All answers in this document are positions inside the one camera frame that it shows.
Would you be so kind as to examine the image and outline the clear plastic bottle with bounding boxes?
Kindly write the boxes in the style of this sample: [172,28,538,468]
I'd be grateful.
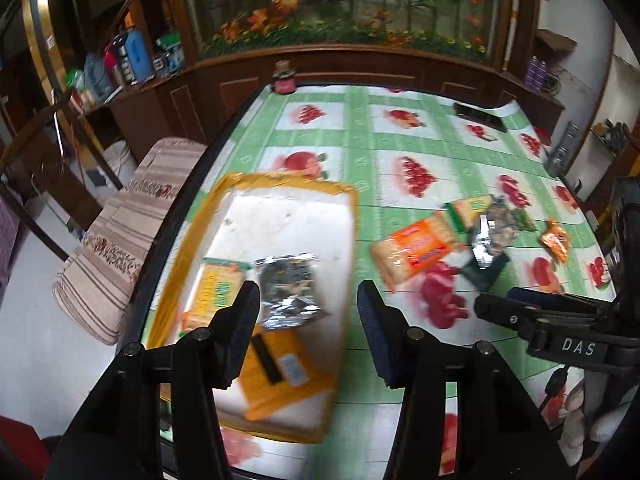
[84,54,115,104]

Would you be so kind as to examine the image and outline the yellow tray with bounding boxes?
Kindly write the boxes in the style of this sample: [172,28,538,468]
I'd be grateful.
[145,171,360,445]

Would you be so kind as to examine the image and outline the small orange snack packet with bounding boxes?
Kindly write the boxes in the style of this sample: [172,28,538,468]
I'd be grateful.
[537,217,572,265]

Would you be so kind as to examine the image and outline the aquarium with orange flowers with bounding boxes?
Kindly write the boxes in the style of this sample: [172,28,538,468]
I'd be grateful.
[177,0,503,63]

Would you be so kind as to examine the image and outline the small red jar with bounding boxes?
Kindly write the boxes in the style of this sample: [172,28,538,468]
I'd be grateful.
[271,60,297,95]

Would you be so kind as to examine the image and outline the small green snack packet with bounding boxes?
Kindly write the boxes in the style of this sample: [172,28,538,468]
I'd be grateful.
[510,207,539,234]

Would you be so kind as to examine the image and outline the orange packet with black stripe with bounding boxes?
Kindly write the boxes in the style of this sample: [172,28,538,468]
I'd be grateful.
[236,327,337,423]

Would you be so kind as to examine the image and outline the person's right hand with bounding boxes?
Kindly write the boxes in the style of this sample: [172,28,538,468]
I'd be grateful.
[556,379,603,467]

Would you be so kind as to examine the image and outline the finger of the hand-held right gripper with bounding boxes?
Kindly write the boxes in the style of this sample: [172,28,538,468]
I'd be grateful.
[473,292,556,342]
[506,286,620,315]

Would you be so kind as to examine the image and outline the grey remote control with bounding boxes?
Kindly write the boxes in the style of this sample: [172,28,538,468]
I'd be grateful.
[545,122,582,177]

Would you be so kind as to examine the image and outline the purple bottles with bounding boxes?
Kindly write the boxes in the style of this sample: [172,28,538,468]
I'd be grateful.
[523,55,549,92]

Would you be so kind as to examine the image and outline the black phone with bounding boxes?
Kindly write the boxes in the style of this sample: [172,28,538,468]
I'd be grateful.
[452,101,509,134]

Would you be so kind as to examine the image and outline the blue bottle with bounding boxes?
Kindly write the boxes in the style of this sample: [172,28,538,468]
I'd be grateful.
[124,29,154,84]

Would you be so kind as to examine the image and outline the yellow and green cracker packet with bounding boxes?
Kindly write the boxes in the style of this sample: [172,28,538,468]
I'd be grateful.
[445,194,496,234]

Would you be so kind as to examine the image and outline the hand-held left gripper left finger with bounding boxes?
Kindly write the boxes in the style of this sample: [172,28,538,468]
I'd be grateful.
[47,280,262,480]

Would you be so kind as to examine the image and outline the orange biscuit packet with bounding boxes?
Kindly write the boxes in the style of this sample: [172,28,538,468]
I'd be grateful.
[370,211,469,294]

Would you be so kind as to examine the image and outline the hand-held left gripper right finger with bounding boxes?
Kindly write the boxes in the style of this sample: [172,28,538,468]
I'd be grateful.
[356,279,581,480]

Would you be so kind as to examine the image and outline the wooden cabinet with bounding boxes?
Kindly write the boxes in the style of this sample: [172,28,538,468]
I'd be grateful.
[102,42,567,163]

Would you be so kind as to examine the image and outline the green and white box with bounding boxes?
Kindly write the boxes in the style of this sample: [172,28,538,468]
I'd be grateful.
[156,31,184,77]

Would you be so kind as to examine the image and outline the striped cushioned chair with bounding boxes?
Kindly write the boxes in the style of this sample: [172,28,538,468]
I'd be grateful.
[52,137,209,347]

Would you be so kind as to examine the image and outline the dark green snack packet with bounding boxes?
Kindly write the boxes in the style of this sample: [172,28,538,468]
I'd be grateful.
[460,250,512,292]

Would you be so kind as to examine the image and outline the dark wooden chair frame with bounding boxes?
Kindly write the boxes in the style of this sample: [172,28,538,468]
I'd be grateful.
[0,94,126,262]

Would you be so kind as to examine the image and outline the silver and black snack packet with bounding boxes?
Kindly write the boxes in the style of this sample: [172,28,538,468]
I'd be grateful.
[252,252,332,332]

